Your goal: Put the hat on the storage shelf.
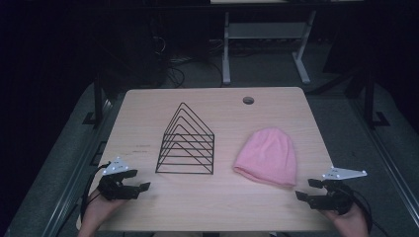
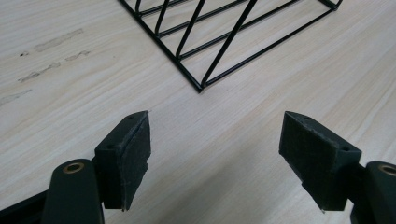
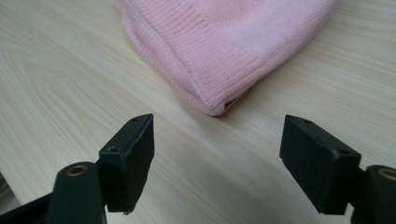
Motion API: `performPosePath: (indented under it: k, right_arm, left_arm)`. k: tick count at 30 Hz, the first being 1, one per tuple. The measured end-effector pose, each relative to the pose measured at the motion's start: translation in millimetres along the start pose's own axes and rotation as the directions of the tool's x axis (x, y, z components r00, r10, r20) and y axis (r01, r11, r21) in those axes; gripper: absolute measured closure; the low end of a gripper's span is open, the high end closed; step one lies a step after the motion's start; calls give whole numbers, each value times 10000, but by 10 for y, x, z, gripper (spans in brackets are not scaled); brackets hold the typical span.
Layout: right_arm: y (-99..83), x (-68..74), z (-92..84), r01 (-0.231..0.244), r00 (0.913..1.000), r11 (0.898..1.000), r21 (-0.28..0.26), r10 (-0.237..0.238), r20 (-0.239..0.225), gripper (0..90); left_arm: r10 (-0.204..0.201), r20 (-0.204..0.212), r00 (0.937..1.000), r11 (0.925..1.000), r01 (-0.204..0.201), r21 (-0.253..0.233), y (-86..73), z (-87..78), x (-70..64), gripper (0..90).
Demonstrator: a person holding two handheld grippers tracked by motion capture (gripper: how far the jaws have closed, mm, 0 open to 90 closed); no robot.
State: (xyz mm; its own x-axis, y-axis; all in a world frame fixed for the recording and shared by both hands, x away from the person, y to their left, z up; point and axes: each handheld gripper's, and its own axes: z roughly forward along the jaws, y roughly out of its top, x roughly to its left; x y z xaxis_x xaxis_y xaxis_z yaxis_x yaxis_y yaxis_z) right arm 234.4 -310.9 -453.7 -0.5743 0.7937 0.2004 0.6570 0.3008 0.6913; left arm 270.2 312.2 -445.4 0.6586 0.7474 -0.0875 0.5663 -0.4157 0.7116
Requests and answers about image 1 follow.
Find person's right hand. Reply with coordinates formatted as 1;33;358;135
320;203;371;237

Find pink knitted beanie hat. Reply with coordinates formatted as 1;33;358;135
232;126;298;189

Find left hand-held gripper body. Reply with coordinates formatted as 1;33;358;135
97;156;140;201

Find black wire file rack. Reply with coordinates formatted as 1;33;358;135
154;102;216;176

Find white metal desk frame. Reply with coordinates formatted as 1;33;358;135
221;9;318;86

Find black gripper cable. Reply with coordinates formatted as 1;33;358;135
80;161;112;225
342;184;393;237

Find black floor cables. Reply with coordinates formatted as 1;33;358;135
154;36;225;89

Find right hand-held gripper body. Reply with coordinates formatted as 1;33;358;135
308;166;369;216

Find black metal stand post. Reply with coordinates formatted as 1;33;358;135
82;73;104;127
362;70;391;130

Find aluminium frame rail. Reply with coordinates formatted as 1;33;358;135
349;97;419;220
41;95;125;237

